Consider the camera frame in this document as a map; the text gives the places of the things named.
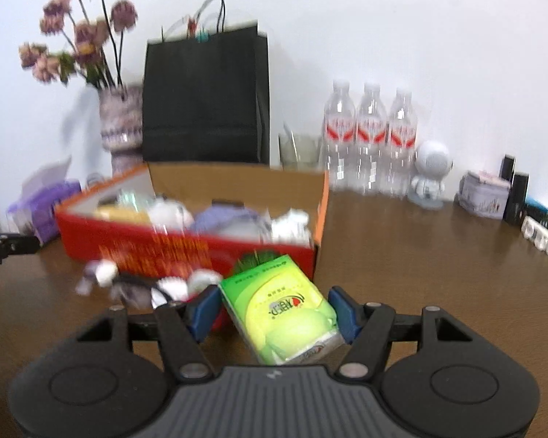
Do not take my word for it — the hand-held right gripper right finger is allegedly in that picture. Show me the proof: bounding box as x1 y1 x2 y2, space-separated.
329 287 475 379

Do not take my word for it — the white power strip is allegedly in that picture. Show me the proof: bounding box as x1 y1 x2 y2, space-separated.
521 216 548 253

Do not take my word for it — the purple knitted pouch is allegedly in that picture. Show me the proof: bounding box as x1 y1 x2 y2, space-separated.
194 205 261 240

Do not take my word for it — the tall black box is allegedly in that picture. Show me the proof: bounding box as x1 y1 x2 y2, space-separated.
500 154 517 183

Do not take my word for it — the black bottle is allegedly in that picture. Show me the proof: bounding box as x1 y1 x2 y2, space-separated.
505 172 529 226

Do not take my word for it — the glass cup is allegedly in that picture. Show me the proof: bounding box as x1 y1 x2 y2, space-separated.
278 123 323 170

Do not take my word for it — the purple tissue pack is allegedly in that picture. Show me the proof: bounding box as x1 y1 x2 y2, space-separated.
7 157 82 245

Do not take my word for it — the red cardboard box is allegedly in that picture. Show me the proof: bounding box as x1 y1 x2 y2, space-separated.
55 161 330 284

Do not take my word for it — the clear water bottle red label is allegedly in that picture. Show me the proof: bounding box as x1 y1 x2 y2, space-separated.
323 80 357 190
386 88 418 197
355 83 389 192

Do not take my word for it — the crumpled clear plastic bottle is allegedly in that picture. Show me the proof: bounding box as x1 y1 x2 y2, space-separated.
119 189 156 211

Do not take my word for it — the white robot figure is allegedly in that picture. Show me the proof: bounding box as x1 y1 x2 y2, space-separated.
408 141 453 210

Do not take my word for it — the black paper bag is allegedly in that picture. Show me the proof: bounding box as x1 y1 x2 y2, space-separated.
141 0 271 165

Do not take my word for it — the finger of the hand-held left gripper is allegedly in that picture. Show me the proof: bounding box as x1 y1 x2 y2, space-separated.
0 233 43 258

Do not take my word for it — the green tissue packet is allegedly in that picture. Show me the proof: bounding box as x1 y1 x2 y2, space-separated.
218 255 345 366

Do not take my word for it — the printed tin box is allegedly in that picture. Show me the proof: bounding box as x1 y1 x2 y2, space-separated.
457 170 512 219

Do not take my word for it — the plush cat paw toy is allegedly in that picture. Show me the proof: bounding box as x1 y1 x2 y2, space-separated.
94 198 195 233

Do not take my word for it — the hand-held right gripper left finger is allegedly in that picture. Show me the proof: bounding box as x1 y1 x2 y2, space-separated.
75 285 222 381

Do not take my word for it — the white tissue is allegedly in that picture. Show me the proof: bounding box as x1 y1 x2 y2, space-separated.
269 210 312 247

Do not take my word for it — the flat blue box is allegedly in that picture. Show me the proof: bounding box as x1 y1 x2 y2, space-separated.
525 197 548 220

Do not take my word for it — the purple marbled vase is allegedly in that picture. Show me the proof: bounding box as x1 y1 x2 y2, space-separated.
98 84 144 174

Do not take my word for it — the dried rose bouquet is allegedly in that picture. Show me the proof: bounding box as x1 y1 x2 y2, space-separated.
18 0 140 89

